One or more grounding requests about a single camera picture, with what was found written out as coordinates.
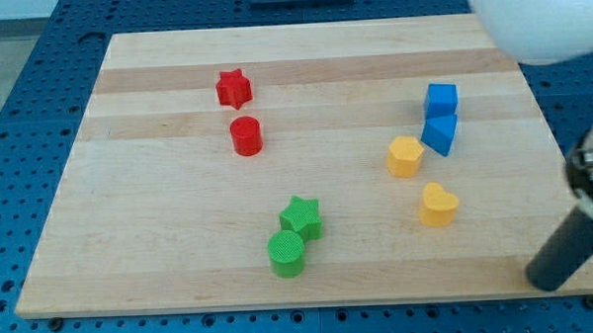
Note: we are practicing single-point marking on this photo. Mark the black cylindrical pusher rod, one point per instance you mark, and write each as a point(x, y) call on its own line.
point(567, 249)

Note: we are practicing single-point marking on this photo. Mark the blue triangle block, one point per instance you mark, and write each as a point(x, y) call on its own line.
point(439, 133)

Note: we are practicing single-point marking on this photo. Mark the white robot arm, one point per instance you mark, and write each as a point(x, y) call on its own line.
point(542, 32)

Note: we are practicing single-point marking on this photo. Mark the yellow hexagon block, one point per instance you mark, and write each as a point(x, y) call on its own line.
point(404, 158)

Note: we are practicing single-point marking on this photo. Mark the yellow heart block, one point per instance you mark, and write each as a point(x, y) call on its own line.
point(437, 206)

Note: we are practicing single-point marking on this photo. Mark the blue cube block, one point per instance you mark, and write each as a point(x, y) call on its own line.
point(441, 100)

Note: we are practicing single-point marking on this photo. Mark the wooden board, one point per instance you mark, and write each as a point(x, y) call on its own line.
point(156, 213)

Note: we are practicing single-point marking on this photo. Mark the green star block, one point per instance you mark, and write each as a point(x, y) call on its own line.
point(302, 216)

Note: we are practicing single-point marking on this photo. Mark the green cylinder block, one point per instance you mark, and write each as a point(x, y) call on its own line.
point(285, 251)

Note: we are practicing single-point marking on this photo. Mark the red cylinder block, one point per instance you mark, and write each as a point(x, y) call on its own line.
point(246, 136)

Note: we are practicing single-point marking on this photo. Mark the red star block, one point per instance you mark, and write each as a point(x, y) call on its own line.
point(233, 89)

